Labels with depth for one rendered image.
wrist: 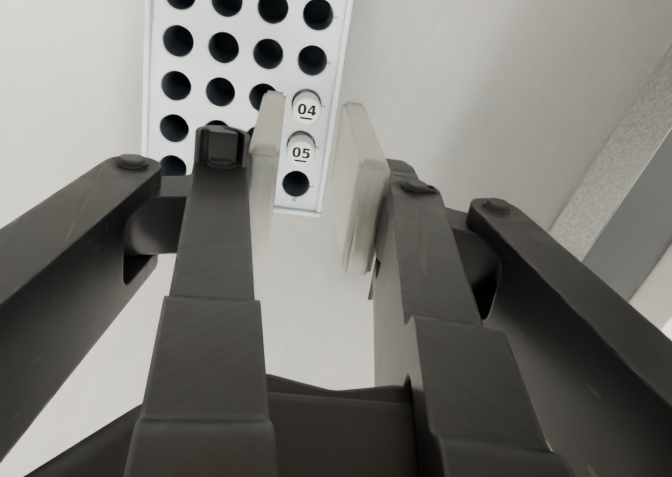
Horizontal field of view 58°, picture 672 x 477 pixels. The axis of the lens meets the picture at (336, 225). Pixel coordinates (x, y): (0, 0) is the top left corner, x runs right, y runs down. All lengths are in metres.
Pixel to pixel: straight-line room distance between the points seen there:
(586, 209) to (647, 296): 1.03
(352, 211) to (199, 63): 0.14
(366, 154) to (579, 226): 1.14
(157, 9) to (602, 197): 1.09
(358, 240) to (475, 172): 0.19
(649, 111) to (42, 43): 1.09
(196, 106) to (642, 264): 0.19
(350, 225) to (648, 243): 0.13
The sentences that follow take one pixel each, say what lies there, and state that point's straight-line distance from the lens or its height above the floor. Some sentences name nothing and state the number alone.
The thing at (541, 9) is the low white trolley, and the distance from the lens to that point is 0.32.
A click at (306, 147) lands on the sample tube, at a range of 0.26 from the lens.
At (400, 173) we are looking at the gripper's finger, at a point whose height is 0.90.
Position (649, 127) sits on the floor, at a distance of 1.27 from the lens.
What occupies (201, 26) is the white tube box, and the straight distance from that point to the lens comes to 0.27.
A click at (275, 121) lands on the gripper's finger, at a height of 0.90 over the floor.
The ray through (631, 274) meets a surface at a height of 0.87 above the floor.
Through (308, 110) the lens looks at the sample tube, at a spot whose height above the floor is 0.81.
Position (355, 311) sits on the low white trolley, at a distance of 0.36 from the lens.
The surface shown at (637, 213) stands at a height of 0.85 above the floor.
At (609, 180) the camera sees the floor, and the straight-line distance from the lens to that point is 1.27.
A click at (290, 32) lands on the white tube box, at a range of 0.27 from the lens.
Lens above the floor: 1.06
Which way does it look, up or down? 66 degrees down
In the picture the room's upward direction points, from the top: 173 degrees clockwise
